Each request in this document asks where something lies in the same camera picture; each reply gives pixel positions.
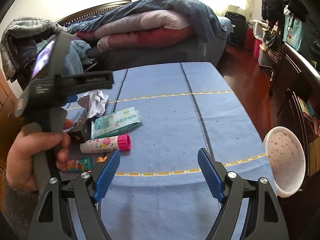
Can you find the grey fuzzy blanket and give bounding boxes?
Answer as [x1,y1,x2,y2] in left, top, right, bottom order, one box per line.
[1,16,67,82]

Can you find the white paper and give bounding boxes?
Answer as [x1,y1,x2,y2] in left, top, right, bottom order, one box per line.
[77,89,109,118]

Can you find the dark wooden cabinet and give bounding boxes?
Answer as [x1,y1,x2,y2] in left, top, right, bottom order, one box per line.
[269,43,319,178]

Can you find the pink and red quilt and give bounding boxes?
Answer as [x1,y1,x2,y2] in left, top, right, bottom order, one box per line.
[73,10,195,52]

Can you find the black suitcase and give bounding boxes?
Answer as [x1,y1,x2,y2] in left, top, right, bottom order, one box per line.
[225,11,247,47]

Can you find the colourful candy wrapper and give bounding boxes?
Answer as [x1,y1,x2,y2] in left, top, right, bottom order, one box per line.
[61,157,94,172]

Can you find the pink capped floral tube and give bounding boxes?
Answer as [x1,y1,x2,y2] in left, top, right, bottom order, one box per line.
[80,134,131,154]

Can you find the bed with dark headboard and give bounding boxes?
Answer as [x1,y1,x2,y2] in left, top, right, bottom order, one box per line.
[59,0,233,71]

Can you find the pile of clothes on rack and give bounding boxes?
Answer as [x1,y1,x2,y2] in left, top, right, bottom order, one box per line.
[283,0,319,70]

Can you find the white plastic basket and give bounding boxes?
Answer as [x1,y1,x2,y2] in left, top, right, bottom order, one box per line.
[250,20,268,39]

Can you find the black cigarette pack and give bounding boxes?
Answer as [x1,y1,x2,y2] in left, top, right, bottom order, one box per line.
[67,118,92,145]

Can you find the blue striped table cloth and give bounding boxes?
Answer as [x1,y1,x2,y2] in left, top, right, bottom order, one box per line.
[101,63,273,239]

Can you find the white pink-speckled trash bin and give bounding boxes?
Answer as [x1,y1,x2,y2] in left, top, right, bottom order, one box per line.
[263,126,306,198]

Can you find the black hanging coat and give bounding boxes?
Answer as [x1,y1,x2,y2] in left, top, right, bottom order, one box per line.
[261,0,284,25]

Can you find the light blue fleece blanket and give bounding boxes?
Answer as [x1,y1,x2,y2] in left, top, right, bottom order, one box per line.
[31,36,93,78]

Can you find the teal wet wipes pack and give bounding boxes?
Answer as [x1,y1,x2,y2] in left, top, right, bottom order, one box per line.
[91,107,142,139]

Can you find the small orange wrapper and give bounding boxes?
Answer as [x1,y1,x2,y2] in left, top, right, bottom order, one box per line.
[97,156,107,163]

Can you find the person's left hand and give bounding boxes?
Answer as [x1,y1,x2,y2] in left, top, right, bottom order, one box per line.
[5,131,71,192]

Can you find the black jacket on chair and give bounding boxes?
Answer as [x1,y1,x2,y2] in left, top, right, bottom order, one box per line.
[16,37,37,90]

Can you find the star patterned blue pillow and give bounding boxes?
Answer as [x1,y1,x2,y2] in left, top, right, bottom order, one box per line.
[62,14,101,27]

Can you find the blue patterned duvet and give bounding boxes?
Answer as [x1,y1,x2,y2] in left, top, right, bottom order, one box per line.
[67,0,233,43]

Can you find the orange wooden wardrobe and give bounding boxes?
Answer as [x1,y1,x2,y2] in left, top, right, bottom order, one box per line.
[0,69,21,170]

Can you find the pink storage box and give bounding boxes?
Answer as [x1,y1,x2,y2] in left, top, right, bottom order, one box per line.
[253,37,263,60]

